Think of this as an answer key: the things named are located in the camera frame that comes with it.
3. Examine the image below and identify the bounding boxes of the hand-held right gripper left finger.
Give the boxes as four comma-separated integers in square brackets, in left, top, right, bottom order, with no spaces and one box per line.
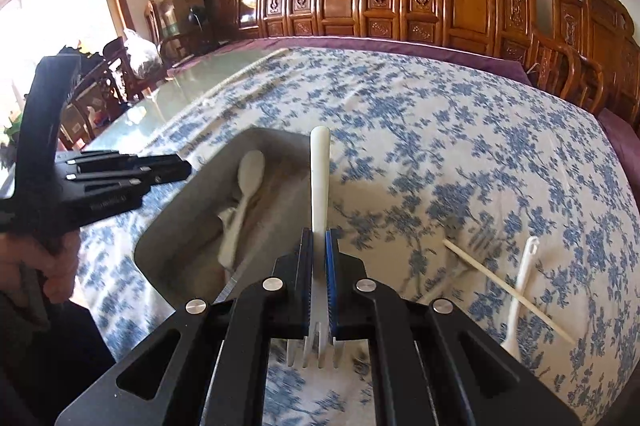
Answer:
[55,229,313,426]

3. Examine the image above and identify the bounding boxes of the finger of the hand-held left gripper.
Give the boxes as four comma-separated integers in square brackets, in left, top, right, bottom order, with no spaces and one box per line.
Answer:
[70,180,151,224]
[65,153,192,183]

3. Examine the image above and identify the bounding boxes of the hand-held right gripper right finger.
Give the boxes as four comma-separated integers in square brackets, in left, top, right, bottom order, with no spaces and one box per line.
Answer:
[325,229,583,426]

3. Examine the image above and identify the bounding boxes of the silver metal knife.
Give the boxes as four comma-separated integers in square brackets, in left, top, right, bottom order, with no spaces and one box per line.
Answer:
[214,256,255,305]

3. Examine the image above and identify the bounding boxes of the grey metal tray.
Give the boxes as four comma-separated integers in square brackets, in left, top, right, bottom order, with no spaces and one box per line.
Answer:
[132,126,323,312]

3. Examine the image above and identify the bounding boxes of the white plastic fork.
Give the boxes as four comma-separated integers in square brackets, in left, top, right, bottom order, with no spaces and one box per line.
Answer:
[286,126,343,369]

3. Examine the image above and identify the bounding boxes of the wooden chopstick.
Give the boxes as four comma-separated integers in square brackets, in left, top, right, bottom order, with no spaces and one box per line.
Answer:
[443,239,577,346]

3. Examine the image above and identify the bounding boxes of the small white plastic spoon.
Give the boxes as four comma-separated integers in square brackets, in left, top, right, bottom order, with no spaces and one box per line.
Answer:
[500,235,542,359]

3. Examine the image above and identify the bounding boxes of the person's left hand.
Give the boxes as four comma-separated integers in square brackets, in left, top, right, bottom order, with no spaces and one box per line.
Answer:
[0,226,81,304]

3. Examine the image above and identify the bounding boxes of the dark wooden chair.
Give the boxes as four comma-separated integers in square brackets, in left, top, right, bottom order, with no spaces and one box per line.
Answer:
[57,39,151,147]

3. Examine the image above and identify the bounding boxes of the clear plastic bag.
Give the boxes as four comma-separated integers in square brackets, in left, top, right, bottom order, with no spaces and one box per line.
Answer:
[122,28,166,80]

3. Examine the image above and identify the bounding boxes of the tall-back wooden chair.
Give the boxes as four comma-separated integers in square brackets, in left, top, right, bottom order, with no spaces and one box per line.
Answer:
[144,0,166,47]

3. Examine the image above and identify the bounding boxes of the black desk lamp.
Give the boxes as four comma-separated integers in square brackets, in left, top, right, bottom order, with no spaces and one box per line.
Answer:
[185,4,213,52]

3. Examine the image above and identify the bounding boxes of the white-edged cardboard box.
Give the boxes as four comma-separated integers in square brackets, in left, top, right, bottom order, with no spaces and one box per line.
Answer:
[150,0,207,37]

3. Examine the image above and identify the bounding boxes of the person's dark clothing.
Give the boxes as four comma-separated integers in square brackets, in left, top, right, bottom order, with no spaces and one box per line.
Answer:
[0,291,118,426]

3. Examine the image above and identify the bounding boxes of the blue floral tablecloth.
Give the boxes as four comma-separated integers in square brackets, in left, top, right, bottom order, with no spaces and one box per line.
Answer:
[75,46,640,426]

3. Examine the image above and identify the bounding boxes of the purple sofa cushion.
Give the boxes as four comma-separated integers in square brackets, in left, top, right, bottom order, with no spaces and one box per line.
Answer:
[167,36,531,84]

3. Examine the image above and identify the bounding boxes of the purple armchair cushion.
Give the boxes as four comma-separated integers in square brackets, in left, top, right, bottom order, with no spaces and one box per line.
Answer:
[597,106,640,142]

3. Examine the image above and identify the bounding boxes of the carved wooden armchair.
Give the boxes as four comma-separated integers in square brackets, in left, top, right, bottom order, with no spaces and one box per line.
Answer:
[552,0,640,132]

